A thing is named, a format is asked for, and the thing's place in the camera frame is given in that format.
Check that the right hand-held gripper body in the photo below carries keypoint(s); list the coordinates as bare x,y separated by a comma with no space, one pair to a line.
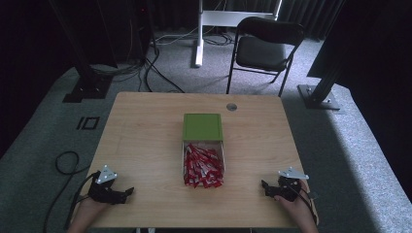
287,188

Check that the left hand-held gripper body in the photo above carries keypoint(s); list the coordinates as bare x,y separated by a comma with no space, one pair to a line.
103,193

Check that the person's left hand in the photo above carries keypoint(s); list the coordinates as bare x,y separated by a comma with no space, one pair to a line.
91,208

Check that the person's right hand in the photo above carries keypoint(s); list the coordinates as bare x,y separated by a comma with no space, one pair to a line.
297,207

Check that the pile of red packets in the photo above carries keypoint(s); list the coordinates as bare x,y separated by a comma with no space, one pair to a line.
202,166

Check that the grey round table grommet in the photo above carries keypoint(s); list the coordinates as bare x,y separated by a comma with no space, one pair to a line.
231,107

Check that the green box lid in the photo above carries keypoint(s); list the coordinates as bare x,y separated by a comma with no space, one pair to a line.
202,126

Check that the black metal stand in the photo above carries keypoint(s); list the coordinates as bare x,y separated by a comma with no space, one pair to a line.
320,95
89,85

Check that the black folding chair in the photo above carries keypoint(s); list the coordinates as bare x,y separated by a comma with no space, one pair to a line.
262,51

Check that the dark curtain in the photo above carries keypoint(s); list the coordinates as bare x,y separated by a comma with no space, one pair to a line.
311,14

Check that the white desk frame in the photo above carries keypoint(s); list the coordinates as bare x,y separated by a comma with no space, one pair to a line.
223,18

